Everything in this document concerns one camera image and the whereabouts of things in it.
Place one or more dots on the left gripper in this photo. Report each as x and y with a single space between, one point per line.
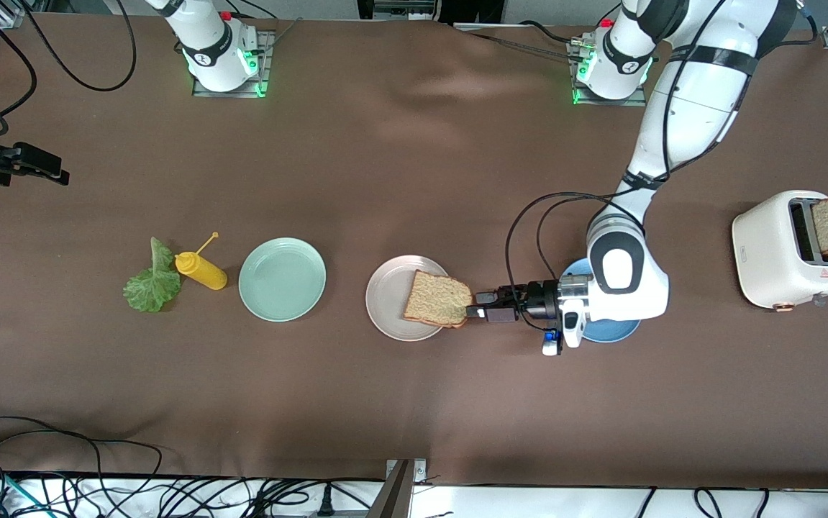
542 298

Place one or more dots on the green lettuce leaf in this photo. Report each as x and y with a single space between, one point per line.
151 291

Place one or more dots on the yellow mustard squeeze bottle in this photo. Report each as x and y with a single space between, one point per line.
201 272

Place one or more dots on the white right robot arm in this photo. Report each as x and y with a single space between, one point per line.
212 50

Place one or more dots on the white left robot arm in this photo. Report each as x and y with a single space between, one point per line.
694 108

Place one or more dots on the blue plate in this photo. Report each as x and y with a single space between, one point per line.
611 331

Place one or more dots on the beige plate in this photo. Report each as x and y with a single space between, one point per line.
385 295

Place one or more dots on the mint green plate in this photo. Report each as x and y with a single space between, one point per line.
282 280

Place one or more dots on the brown table cloth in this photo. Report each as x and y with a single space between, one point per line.
529 403

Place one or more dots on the black power plug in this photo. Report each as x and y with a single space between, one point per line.
325 503

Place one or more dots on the white toaster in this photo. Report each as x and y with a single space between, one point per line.
766 252

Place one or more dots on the black equipment box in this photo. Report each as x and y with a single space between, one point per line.
471 8

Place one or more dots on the grey metal camera post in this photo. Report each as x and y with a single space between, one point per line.
396 496

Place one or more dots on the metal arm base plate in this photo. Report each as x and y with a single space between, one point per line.
608 102
267 72

